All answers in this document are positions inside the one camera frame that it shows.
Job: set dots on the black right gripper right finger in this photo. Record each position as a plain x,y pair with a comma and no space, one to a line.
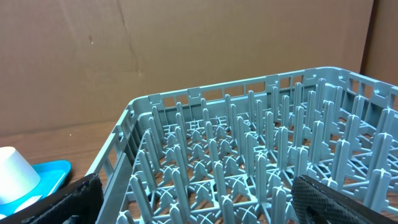
314,202

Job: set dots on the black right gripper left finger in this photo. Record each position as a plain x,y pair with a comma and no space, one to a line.
79,202

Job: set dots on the white plastic fork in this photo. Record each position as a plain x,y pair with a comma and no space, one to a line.
28,203

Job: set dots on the grey plastic dish rack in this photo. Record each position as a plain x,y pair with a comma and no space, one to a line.
230,152

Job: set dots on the white paper cup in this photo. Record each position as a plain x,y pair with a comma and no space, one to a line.
18,177

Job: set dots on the teal plastic serving tray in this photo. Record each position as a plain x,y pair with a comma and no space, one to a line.
52,177

